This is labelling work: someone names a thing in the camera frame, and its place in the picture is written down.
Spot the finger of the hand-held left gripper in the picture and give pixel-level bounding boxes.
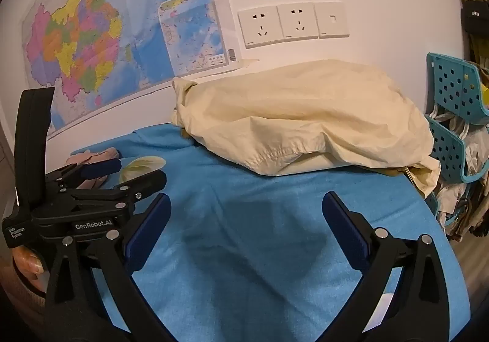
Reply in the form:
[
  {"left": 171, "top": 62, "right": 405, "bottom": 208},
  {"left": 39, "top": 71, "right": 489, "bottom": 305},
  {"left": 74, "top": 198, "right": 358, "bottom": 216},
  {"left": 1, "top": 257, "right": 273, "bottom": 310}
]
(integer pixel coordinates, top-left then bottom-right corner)
[
  {"left": 45, "top": 158, "right": 123, "bottom": 190},
  {"left": 113, "top": 170, "right": 167, "bottom": 210}
]

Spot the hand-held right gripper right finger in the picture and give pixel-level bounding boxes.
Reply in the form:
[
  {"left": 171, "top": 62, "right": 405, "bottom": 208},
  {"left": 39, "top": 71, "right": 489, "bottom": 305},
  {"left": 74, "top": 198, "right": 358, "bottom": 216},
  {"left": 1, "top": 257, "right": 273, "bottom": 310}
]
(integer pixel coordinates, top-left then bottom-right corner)
[{"left": 322, "top": 191, "right": 451, "bottom": 342}]

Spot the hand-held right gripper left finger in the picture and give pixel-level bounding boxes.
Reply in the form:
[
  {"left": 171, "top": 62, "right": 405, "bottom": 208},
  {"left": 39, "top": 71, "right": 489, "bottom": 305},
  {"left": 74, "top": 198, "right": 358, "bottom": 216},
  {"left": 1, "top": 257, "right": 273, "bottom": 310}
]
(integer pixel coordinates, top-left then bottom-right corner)
[{"left": 45, "top": 193, "right": 171, "bottom": 342}]

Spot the cream yellow garment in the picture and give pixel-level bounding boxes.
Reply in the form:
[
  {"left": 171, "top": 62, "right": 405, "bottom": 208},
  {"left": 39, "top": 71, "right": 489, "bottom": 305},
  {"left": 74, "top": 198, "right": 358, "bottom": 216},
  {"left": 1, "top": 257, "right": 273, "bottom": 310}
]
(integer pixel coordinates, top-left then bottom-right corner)
[{"left": 171, "top": 59, "right": 442, "bottom": 198}]

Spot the person's left forearm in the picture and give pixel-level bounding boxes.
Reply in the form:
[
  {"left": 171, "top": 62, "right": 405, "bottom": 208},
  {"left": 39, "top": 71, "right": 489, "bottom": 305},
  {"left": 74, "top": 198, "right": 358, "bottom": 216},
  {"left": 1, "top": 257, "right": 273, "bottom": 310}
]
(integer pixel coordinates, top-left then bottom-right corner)
[{"left": 0, "top": 250, "right": 47, "bottom": 314}]

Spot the person's left hand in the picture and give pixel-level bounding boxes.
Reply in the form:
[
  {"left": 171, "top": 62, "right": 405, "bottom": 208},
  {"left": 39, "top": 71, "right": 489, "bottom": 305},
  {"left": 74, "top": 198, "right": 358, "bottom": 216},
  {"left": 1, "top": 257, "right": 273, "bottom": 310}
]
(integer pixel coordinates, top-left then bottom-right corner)
[{"left": 11, "top": 248, "right": 52, "bottom": 295}]

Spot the pink folded garment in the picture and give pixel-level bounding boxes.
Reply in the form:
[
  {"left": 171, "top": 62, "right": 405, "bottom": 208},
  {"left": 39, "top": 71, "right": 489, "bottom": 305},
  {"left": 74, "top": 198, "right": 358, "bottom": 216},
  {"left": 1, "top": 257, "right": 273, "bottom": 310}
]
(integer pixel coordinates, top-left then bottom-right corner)
[{"left": 65, "top": 147, "right": 122, "bottom": 190}]

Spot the blue printed bed sheet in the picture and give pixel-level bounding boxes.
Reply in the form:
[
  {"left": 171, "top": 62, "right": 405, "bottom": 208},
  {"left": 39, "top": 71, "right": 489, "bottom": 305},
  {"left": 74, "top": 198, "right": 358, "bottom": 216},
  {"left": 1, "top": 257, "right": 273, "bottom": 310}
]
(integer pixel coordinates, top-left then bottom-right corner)
[{"left": 71, "top": 124, "right": 471, "bottom": 342}]

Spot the teal plastic rack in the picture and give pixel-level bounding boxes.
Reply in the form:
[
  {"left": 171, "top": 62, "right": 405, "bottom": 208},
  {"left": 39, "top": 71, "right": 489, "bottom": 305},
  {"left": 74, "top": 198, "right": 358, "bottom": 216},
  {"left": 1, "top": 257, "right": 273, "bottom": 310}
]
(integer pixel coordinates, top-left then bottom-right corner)
[{"left": 425, "top": 52, "right": 489, "bottom": 226}]

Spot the black box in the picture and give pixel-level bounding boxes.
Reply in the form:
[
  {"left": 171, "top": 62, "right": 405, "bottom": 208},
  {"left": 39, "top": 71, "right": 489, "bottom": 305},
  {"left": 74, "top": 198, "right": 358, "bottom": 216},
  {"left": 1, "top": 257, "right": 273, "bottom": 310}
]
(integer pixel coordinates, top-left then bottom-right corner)
[{"left": 460, "top": 2, "right": 489, "bottom": 34}]

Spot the colourful wall map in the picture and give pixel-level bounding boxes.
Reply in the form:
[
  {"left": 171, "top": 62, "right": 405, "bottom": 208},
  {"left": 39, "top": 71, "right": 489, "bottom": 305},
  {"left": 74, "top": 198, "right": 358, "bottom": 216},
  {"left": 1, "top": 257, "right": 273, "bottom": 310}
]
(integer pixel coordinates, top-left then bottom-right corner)
[{"left": 22, "top": 0, "right": 260, "bottom": 136}]

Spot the white wall socket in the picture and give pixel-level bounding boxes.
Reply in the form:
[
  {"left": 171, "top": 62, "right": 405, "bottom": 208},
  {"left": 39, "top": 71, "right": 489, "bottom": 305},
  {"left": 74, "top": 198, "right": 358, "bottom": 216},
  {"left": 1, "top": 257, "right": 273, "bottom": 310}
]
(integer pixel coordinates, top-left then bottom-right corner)
[
  {"left": 237, "top": 6, "right": 283, "bottom": 49},
  {"left": 277, "top": 3, "right": 319, "bottom": 40}
]

